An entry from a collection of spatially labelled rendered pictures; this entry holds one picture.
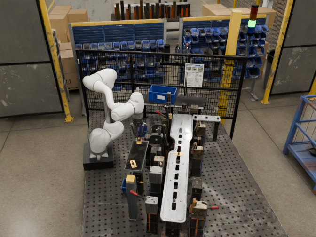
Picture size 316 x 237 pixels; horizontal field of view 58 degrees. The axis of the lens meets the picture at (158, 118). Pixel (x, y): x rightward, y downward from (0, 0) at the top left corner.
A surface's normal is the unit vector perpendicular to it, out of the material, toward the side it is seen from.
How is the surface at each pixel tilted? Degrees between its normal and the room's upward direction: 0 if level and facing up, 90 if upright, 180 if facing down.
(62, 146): 0
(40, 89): 95
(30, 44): 92
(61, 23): 90
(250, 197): 0
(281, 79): 91
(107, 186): 0
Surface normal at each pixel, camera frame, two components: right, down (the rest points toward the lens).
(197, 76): -0.11, 0.56
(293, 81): 0.20, 0.54
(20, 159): 0.00, -0.82
